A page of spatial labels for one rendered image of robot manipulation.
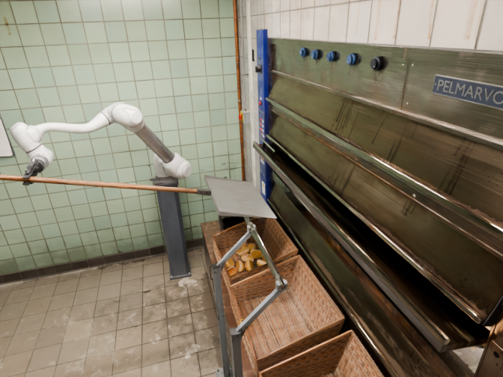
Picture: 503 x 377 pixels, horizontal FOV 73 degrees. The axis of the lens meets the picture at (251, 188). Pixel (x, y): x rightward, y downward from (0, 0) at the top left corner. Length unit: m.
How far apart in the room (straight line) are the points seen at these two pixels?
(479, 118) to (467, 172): 0.14
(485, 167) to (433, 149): 0.17
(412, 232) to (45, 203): 3.12
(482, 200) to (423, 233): 0.28
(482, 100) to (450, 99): 0.10
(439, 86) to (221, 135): 2.48
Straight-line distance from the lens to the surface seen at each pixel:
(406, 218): 1.30
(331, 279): 1.90
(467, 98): 1.07
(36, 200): 3.64
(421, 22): 1.19
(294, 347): 1.85
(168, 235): 3.18
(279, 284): 1.52
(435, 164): 1.14
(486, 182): 1.04
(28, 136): 2.40
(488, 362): 1.23
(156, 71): 3.18
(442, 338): 1.08
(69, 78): 3.25
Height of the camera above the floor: 2.18
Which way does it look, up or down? 26 degrees down
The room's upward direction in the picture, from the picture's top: 2 degrees counter-clockwise
